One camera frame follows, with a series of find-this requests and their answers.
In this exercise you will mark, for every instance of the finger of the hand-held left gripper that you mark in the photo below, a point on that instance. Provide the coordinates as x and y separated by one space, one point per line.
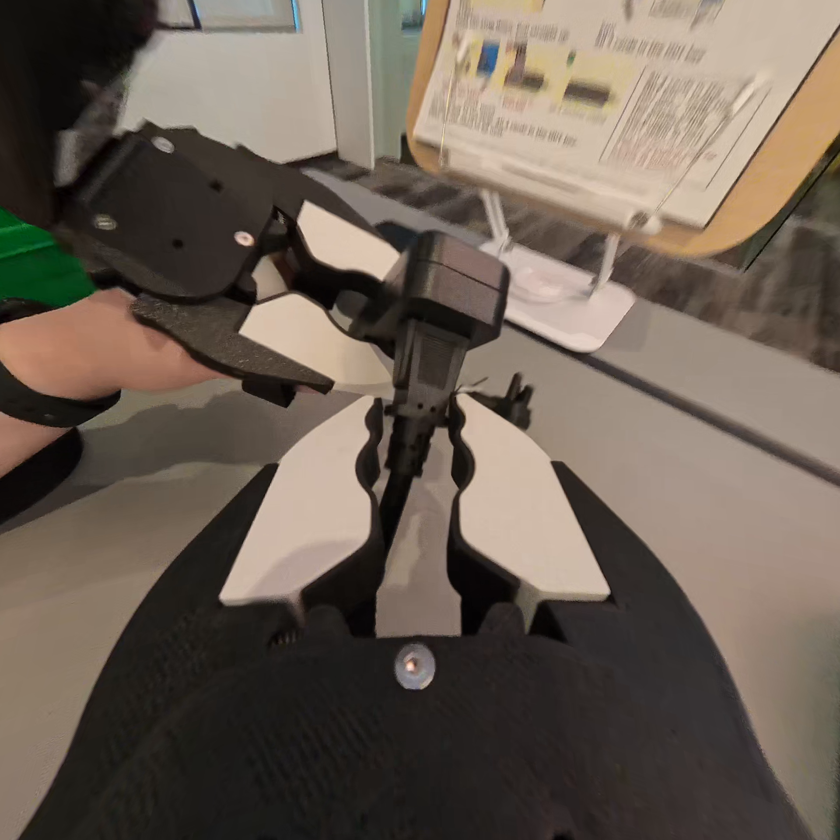
295 341
348 243

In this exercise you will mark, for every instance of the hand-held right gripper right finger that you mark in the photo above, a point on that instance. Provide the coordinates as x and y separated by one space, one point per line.
525 525

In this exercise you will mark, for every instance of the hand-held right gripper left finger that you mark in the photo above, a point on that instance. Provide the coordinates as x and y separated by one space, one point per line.
295 525

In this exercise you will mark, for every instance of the black power strip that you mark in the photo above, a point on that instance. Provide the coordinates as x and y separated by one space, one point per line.
446 282

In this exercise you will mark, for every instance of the person's left hand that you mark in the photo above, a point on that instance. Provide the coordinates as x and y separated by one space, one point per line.
98 348

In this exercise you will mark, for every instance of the green plastic bin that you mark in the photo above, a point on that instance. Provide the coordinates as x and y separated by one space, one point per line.
39 262

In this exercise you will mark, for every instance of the black wristband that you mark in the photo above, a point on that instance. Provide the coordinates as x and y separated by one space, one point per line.
59 407

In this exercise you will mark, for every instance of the printed instruction sheet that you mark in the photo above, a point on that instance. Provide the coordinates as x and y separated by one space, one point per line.
590 98

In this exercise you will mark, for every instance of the document holder with white base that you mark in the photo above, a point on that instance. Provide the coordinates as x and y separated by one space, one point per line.
754 229

